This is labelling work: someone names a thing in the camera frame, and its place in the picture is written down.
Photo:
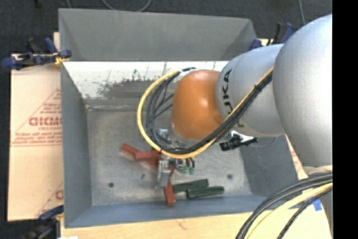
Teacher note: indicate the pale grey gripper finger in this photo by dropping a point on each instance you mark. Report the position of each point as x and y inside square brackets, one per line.
[160, 178]
[168, 174]

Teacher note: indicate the red-brown block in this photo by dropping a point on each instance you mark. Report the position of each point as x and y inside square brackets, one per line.
[169, 194]
[128, 151]
[147, 156]

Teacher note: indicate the dark green flat block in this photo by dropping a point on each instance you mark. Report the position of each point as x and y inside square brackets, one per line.
[207, 192]
[193, 185]

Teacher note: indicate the grey metal bin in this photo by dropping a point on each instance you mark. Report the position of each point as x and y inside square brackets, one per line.
[117, 154]

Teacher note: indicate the brown cardboard board, red print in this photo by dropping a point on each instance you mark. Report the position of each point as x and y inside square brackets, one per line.
[33, 165]

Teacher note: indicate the black cylinder on white bracket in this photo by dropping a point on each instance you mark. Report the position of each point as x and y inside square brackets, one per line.
[232, 144]

